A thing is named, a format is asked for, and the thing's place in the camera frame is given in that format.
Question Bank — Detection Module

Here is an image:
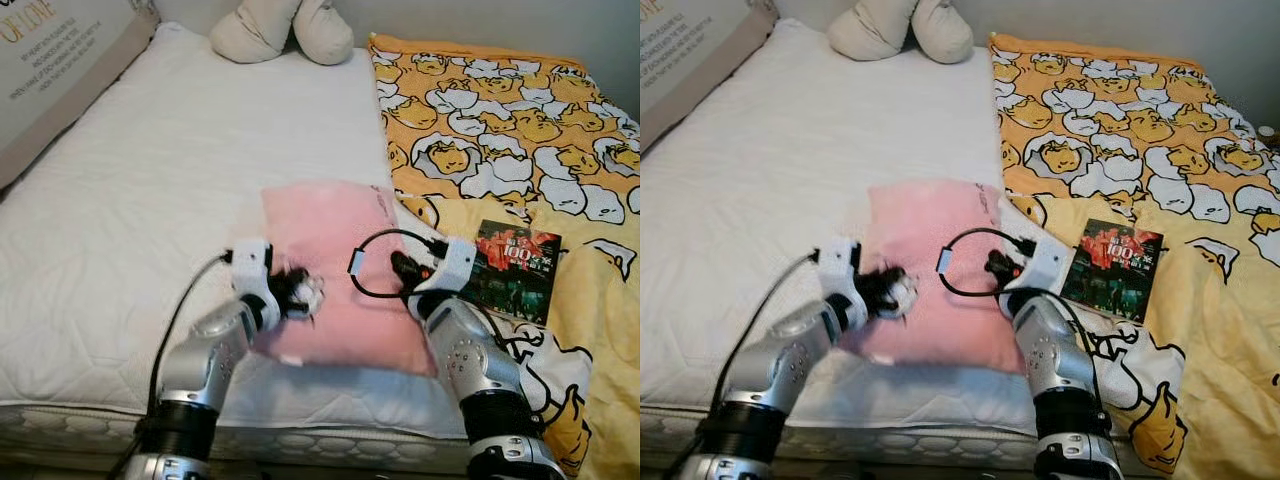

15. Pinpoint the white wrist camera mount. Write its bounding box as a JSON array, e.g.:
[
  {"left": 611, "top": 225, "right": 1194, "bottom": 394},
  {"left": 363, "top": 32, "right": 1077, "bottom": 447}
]
[
  {"left": 818, "top": 240, "right": 863, "bottom": 301},
  {"left": 415, "top": 237, "right": 478, "bottom": 296},
  {"left": 230, "top": 240, "right": 276, "bottom": 306},
  {"left": 1005, "top": 237, "right": 1073, "bottom": 296}
]

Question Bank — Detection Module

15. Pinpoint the dark red paperback book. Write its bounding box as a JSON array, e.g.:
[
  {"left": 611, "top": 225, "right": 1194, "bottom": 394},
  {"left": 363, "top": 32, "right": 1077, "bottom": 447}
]
[
  {"left": 1060, "top": 218, "right": 1166, "bottom": 323},
  {"left": 462, "top": 220, "right": 563, "bottom": 326}
]

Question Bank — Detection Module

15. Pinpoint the pink pillow with cartoon print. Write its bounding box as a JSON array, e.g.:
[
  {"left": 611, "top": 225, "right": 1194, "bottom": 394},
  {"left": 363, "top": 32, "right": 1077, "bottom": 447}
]
[
  {"left": 845, "top": 180, "right": 1031, "bottom": 376},
  {"left": 250, "top": 180, "right": 441, "bottom": 379}
]

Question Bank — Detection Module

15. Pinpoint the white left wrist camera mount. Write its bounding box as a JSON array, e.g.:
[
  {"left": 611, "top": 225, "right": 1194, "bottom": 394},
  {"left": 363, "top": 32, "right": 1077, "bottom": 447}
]
[
  {"left": 230, "top": 240, "right": 276, "bottom": 306},
  {"left": 818, "top": 240, "right": 863, "bottom": 301}
]

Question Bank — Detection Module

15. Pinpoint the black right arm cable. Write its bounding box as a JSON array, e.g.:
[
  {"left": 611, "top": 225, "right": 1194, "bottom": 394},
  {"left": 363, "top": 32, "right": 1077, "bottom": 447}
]
[
  {"left": 347, "top": 228, "right": 526, "bottom": 401},
  {"left": 937, "top": 228, "right": 1041, "bottom": 299}
]

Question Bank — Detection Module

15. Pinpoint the white quilted mattress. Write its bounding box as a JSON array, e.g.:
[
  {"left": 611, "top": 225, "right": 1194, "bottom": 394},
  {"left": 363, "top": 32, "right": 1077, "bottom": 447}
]
[
  {"left": 640, "top": 18, "right": 1051, "bottom": 476},
  {"left": 0, "top": 20, "right": 481, "bottom": 476}
]

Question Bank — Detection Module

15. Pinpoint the beige plush toy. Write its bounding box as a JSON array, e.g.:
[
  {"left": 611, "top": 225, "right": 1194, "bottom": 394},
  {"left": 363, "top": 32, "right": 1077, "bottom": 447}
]
[
  {"left": 828, "top": 0, "right": 976, "bottom": 64},
  {"left": 208, "top": 0, "right": 356, "bottom": 66}
]

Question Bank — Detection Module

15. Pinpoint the large printed headboard cushion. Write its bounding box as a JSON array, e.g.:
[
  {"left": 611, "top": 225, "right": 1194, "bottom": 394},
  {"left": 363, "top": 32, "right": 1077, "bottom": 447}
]
[
  {"left": 640, "top": 0, "right": 779, "bottom": 156},
  {"left": 0, "top": 0, "right": 161, "bottom": 191}
]

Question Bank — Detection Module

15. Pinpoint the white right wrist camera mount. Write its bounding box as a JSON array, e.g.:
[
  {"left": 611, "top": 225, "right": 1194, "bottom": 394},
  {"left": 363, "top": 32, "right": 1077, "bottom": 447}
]
[
  {"left": 1005, "top": 237, "right": 1073, "bottom": 296},
  {"left": 415, "top": 237, "right": 478, "bottom": 296}
]

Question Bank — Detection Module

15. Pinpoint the yellow cartoon egg blanket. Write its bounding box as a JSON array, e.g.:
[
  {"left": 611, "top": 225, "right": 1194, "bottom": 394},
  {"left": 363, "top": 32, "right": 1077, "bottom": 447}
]
[
  {"left": 368, "top": 33, "right": 641, "bottom": 476},
  {"left": 988, "top": 33, "right": 1280, "bottom": 476}
]

